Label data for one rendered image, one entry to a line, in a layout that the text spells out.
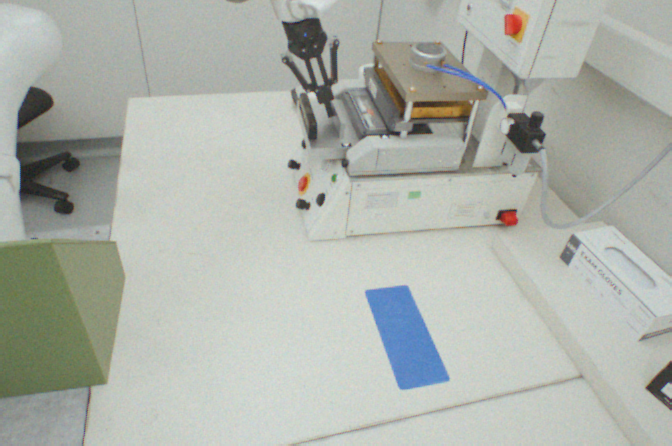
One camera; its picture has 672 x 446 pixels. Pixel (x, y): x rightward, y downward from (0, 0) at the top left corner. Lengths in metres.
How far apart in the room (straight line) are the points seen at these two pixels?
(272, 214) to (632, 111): 0.88
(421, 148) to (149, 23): 1.76
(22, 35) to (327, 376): 0.74
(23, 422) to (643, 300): 1.09
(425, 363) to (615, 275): 0.42
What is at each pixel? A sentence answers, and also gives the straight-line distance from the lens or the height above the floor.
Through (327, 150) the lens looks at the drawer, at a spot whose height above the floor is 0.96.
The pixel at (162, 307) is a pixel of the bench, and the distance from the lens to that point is 1.02.
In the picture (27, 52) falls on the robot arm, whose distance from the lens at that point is 0.92.
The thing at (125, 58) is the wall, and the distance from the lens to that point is 2.61.
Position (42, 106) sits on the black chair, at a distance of 2.41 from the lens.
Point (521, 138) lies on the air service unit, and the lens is 1.01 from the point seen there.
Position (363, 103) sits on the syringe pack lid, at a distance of 1.16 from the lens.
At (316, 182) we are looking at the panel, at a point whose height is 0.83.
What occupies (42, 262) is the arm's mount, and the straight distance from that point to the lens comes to 0.73.
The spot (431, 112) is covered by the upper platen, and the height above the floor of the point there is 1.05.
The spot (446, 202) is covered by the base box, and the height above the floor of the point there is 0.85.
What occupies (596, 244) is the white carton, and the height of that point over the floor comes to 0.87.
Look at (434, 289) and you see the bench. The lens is 1.08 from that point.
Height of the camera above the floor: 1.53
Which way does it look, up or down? 38 degrees down
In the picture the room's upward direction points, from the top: 6 degrees clockwise
